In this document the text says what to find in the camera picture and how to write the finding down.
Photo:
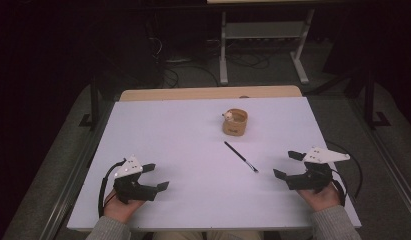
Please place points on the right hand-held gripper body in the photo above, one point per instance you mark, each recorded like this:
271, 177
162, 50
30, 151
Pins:
313, 178

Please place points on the white metal desk frame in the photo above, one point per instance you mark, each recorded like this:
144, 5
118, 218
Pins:
259, 30

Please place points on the grey metal floor rail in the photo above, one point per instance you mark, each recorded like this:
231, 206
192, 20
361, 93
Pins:
69, 190
389, 160

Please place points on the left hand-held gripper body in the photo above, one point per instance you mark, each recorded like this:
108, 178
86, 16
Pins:
129, 190

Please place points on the black metal stand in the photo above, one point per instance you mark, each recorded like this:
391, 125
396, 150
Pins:
94, 103
369, 100

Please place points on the thin black brush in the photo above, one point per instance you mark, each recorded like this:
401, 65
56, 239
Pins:
239, 155

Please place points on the person's legs beige trousers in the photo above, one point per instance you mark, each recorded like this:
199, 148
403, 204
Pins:
206, 236

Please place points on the round wooden cup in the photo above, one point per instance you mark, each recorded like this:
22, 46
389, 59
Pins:
234, 126

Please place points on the person's left hand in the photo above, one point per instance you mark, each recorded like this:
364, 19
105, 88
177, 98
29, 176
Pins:
118, 210

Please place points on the person's right hand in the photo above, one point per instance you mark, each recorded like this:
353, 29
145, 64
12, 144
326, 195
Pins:
321, 200

